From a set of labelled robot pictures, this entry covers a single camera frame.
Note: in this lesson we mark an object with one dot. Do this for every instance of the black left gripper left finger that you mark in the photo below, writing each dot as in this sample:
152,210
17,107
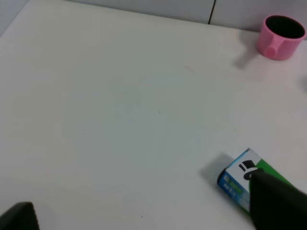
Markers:
21,216

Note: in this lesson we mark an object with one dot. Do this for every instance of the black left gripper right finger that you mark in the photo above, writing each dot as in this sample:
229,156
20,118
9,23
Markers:
276,205

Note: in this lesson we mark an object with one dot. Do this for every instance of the green blue toothpaste box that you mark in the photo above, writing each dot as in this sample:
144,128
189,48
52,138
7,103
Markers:
235,178

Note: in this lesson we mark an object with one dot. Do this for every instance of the pink toy saucepan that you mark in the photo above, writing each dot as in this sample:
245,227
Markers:
280,37

